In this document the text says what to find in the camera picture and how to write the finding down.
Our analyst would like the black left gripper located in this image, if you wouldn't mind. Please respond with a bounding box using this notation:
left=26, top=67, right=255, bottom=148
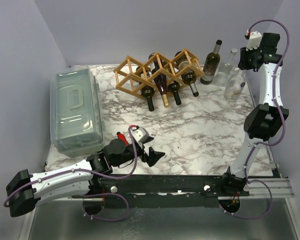
left=113, top=136, right=165, bottom=168

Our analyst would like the clear tall bottle blue label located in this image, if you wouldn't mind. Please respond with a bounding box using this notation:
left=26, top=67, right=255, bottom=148
left=224, top=67, right=246, bottom=102

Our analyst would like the clear squat glass bottle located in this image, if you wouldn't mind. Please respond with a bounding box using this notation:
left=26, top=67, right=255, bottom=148
left=213, top=48, right=238, bottom=87

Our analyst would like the green wine bottle brown label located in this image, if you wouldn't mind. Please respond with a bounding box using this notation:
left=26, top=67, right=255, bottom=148
left=200, top=39, right=222, bottom=85

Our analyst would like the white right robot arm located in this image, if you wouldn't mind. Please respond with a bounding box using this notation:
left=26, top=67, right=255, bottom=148
left=220, top=31, right=289, bottom=196

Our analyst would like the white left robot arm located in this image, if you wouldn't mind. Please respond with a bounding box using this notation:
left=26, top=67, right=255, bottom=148
left=3, top=134, right=165, bottom=218

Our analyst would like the dark bottle black neck left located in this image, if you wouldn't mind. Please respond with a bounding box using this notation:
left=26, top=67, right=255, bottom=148
left=139, top=71, right=155, bottom=112

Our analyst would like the dark bottle black neck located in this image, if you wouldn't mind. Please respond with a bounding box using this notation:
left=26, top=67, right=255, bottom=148
left=139, top=71, right=155, bottom=112
left=167, top=81, right=182, bottom=106

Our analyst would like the green bottle silver foil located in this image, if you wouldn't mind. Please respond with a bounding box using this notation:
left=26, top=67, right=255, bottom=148
left=175, top=54, right=199, bottom=97

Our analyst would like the dark bottle black neck middle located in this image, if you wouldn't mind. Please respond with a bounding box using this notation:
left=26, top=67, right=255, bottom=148
left=167, top=81, right=182, bottom=106

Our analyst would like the wooden wine rack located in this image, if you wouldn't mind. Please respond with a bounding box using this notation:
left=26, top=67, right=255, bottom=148
left=113, top=48, right=205, bottom=99

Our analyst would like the red bottle gold foil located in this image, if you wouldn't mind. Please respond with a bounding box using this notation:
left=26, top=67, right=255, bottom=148
left=149, top=58, right=170, bottom=108

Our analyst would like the red black utility knife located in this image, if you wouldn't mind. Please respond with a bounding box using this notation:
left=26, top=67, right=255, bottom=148
left=116, top=131, right=129, bottom=146

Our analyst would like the clear plastic storage box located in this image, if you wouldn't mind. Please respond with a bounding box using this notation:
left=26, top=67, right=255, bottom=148
left=50, top=66, right=105, bottom=158

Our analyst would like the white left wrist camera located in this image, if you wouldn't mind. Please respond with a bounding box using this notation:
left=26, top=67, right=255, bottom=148
left=131, top=125, right=150, bottom=144

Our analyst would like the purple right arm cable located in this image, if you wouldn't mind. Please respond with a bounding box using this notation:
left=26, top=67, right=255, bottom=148
left=221, top=19, right=291, bottom=220

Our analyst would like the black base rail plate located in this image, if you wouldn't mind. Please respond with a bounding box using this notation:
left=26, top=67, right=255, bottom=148
left=39, top=172, right=251, bottom=209

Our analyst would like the aluminium extrusion rail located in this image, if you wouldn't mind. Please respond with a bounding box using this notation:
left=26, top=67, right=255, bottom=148
left=218, top=176, right=296, bottom=201

